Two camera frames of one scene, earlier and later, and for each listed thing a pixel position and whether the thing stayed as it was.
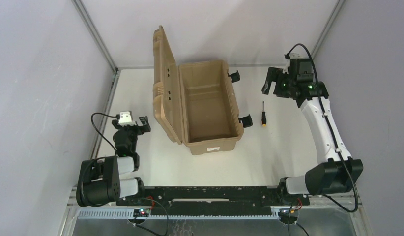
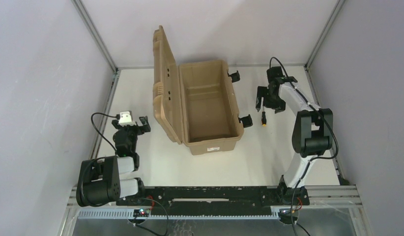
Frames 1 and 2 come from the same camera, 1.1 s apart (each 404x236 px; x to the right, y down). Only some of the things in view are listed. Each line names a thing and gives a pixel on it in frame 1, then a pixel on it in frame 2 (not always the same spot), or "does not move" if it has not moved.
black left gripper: [136, 127] does not move
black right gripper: [277, 83] to [270, 97]
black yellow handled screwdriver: [263, 118] does not move
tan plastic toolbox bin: [195, 103] does not move
